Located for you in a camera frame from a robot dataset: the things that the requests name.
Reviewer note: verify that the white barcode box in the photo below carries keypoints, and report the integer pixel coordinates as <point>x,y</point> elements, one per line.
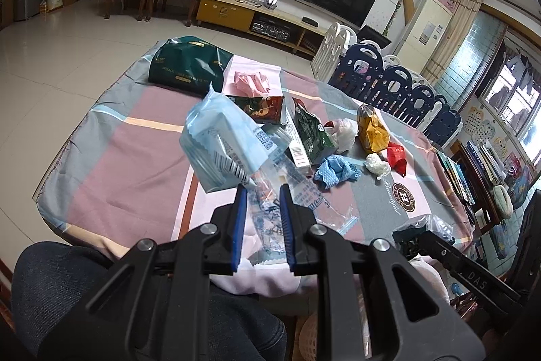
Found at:
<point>296,150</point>

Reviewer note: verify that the row of books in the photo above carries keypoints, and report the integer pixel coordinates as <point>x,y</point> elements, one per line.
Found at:
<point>454,175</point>

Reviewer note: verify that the clear plastic bag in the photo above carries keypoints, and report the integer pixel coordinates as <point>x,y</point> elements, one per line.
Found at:
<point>431,228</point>

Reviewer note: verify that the blue clear plastic wrapper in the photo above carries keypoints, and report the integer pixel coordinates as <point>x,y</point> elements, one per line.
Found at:
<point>219,132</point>

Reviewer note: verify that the black set-top box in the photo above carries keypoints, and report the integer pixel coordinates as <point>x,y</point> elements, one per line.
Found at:
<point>310,21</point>

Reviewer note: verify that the navy white play fence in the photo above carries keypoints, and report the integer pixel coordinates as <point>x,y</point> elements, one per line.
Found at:
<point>393,90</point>

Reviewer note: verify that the small black screen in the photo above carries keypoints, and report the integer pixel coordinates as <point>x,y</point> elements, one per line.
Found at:
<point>374,36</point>

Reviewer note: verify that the crumpled pink paper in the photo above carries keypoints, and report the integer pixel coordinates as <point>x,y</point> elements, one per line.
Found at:
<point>251,82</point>

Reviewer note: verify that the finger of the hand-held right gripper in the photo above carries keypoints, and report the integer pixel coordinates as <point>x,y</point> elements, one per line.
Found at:
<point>460,268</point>

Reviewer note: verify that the window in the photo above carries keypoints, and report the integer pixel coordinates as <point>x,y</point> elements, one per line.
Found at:
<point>513,98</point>

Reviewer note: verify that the checked pink grey tablecloth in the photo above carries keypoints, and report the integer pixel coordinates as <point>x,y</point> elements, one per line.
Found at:
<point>126,158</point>

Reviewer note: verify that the small desk clock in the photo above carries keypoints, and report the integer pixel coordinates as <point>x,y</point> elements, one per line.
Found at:
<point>270,2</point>

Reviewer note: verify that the crumpled white tissue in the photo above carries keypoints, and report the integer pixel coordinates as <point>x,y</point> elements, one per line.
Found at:
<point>377,165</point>

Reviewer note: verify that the dark wooden desk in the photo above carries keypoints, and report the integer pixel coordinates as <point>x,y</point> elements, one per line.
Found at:
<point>479,179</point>

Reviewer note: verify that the yellow snack packet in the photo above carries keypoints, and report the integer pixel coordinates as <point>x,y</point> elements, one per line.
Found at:
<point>372,130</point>

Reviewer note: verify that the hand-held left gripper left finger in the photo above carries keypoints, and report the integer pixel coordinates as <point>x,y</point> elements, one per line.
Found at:
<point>240,225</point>

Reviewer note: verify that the blue cloth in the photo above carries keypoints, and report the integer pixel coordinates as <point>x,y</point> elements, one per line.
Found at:
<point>336,171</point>

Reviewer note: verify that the person's leg in dark jeans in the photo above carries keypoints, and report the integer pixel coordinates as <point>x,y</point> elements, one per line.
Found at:
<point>63,280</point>

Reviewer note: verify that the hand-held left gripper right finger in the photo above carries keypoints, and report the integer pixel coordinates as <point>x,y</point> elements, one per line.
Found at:
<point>285,225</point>

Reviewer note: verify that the white lined waste bin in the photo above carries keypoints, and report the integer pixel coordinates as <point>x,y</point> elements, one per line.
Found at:
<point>431,280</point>

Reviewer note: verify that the green snack packet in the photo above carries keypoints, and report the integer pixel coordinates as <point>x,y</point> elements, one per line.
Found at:
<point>312,132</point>

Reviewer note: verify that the grey green cushion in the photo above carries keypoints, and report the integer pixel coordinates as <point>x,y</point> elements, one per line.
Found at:
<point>503,200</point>

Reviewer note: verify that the children's wall chart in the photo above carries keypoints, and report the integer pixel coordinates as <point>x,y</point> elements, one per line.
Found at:
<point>486,130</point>

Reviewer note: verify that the dark red snack packet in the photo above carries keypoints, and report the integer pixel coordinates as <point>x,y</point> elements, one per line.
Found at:
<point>258,107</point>

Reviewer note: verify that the white standing air conditioner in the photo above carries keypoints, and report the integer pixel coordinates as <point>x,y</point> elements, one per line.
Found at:
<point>424,33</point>

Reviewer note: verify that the white plastic bag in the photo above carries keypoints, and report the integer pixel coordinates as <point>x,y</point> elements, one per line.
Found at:
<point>344,132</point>

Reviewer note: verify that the dark green paper bag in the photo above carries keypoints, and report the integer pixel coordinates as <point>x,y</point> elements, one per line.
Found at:
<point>186,65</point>

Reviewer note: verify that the red wrapper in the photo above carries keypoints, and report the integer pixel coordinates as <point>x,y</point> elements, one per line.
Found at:
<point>397,158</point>

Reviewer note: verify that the yellow wooden television cabinet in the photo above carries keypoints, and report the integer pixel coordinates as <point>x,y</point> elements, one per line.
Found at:
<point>228,12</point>

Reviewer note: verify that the beige curtain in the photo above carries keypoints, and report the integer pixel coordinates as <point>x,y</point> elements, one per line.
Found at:
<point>456,31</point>

